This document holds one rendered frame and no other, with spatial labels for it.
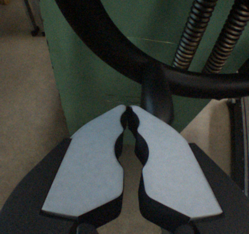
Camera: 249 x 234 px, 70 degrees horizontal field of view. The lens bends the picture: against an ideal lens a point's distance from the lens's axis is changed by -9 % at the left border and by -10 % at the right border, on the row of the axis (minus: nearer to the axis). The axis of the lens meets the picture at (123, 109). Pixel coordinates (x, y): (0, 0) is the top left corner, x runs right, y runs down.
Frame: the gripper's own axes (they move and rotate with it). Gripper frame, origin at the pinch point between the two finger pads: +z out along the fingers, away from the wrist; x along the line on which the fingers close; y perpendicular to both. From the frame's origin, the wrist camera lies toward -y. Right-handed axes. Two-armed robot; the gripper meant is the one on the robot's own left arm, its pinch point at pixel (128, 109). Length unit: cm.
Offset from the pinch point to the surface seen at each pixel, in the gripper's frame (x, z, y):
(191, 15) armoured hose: 6.7, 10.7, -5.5
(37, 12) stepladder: -48, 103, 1
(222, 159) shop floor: 53, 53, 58
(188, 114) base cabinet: 23, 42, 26
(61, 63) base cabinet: -13.5, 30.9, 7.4
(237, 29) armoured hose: 12.3, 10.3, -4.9
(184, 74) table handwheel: 5.8, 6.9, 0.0
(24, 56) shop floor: -56, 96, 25
